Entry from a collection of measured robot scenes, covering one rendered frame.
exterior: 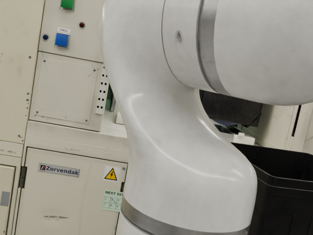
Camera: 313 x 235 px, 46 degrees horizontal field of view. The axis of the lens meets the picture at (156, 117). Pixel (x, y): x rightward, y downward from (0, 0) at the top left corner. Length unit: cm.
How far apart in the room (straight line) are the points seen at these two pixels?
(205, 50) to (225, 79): 3
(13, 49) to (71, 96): 19
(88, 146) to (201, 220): 78
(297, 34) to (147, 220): 18
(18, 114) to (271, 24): 89
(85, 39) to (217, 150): 77
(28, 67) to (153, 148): 79
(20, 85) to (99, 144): 27
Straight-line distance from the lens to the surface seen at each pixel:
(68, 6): 103
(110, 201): 109
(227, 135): 128
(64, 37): 102
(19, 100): 107
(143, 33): 31
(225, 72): 28
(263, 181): 68
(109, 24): 34
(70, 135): 105
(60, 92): 104
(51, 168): 108
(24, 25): 106
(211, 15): 27
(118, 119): 123
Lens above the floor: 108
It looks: 8 degrees down
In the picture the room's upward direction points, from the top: 11 degrees clockwise
